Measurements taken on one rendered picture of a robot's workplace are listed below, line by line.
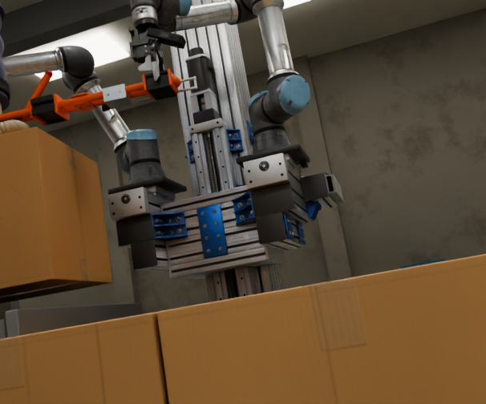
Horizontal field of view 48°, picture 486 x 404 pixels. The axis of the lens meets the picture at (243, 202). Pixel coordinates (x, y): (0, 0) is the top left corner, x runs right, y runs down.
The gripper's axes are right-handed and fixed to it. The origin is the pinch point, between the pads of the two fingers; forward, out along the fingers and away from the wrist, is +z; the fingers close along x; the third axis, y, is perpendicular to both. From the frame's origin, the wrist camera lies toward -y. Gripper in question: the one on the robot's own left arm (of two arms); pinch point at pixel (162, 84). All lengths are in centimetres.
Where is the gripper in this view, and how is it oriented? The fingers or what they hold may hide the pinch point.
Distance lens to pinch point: 165.0
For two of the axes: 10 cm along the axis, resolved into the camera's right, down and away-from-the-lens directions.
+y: -9.8, 2.0, 1.0
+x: -1.3, -1.8, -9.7
